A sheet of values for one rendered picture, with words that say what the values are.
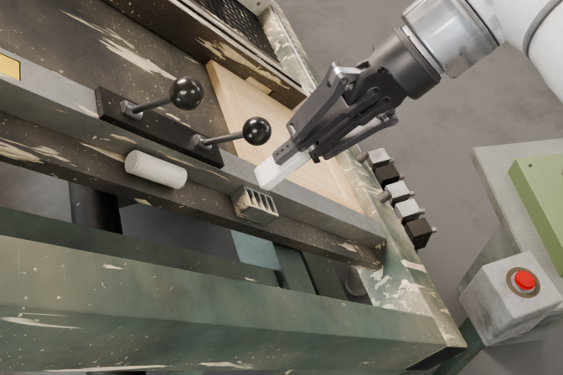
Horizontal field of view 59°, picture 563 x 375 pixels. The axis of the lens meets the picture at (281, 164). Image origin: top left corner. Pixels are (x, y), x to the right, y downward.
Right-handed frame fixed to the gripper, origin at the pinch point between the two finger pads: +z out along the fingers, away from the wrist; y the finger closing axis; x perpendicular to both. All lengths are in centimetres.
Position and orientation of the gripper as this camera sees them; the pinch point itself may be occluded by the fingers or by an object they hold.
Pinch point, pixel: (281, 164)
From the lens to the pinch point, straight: 59.5
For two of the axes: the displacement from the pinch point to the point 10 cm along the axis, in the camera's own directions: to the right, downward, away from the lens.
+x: -3.2, -7.5, 5.7
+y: 6.1, 3.0, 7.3
